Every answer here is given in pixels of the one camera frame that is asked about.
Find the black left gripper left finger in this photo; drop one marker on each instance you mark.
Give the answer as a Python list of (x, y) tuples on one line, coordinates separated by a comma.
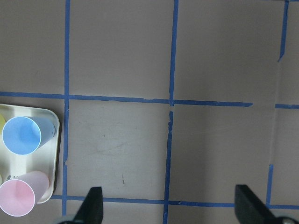
[(91, 210)]

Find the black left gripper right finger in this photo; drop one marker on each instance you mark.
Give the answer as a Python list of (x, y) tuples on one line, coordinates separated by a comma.
[(249, 209)]

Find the pink plastic cup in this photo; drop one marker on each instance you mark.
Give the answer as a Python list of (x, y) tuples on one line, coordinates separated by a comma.
[(18, 196)]

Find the blue plastic cup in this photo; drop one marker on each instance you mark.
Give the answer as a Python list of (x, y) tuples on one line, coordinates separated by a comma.
[(24, 135)]

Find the yellow plastic cup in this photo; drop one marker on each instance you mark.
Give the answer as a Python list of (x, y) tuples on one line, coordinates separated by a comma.
[(2, 122)]

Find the white plastic tray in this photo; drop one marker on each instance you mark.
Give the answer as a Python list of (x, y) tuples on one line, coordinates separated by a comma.
[(43, 159)]

